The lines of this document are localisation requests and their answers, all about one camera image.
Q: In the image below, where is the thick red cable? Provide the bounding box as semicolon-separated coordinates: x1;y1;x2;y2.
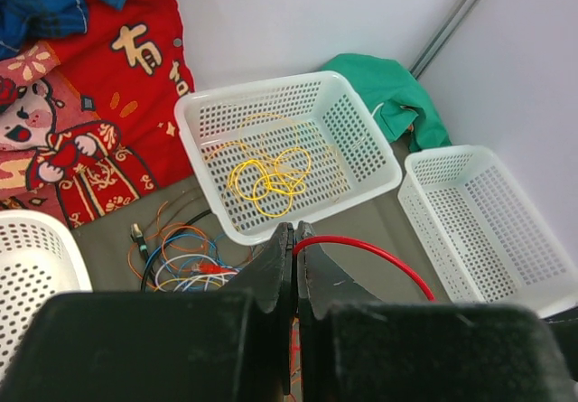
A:
193;235;437;303

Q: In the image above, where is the white thin cable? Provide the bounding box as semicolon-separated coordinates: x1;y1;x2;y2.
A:
155;266;238;293

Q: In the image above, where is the bright yellow thin cable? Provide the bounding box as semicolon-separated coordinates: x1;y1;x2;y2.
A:
228;146;312;218

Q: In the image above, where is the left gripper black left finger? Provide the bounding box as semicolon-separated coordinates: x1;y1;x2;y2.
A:
1;223;295;401

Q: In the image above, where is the red printed cloth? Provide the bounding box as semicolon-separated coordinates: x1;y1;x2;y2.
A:
1;0;194;229

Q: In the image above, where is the white rectangular basket, right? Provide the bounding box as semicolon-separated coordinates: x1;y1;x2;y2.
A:
397;145;577;318

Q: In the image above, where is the white rectangular basket,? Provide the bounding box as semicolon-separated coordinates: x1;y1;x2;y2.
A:
397;145;577;318
174;71;402;246

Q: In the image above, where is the black cable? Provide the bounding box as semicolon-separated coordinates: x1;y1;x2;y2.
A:
129;210;213;293

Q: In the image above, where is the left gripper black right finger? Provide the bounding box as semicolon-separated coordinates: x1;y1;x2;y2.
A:
295;222;577;401

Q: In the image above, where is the dark blue cable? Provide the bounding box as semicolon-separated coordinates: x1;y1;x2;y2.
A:
144;232;245;290

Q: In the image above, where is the white rectangular basket, middle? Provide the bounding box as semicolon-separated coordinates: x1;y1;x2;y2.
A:
174;71;402;246

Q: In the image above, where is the green cloth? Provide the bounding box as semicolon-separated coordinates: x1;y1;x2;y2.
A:
321;53;452;152

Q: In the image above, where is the white oval perforated basket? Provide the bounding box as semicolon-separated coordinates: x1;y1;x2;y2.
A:
0;210;92;375

